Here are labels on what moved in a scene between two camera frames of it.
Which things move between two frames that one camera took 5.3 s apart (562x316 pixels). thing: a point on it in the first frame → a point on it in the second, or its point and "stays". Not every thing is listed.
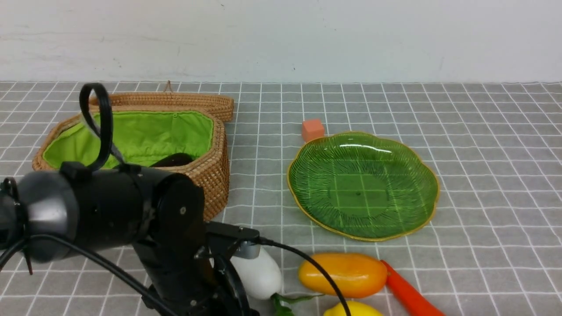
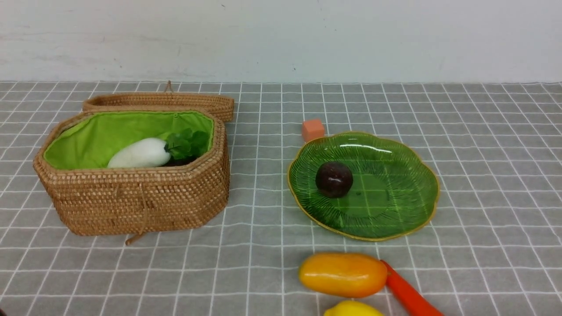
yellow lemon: x=356 y=308 stays
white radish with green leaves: x=262 y=280 → x=156 y=152
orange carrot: x=417 y=303 stays
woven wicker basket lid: x=222 y=106 stays
